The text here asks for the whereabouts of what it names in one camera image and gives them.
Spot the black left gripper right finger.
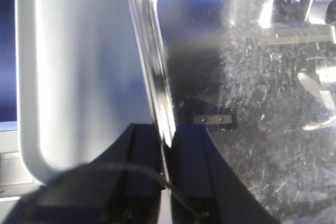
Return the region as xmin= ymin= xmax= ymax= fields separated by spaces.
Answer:
xmin=169 ymin=124 xmax=278 ymax=223

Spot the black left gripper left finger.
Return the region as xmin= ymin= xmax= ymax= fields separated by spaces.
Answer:
xmin=5 ymin=124 xmax=161 ymax=223

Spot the silver metal tray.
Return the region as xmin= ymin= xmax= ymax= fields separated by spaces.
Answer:
xmin=129 ymin=0 xmax=335 ymax=223

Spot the thin black cable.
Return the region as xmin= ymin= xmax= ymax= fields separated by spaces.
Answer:
xmin=78 ymin=163 xmax=204 ymax=216

